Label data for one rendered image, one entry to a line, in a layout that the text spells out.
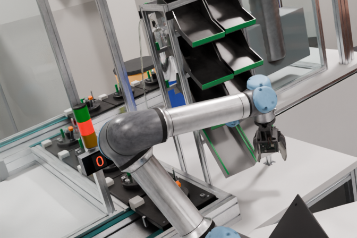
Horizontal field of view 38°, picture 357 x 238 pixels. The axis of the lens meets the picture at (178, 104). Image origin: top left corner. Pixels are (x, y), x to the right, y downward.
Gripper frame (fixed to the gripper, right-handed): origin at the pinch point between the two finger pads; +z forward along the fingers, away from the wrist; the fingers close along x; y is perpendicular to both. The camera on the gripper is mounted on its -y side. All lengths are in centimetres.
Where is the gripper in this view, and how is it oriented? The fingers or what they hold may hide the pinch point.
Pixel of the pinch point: (271, 158)
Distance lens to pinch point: 189.7
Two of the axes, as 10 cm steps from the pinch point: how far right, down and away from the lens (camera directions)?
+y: -1.5, 5.9, -7.9
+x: 9.6, -0.9, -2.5
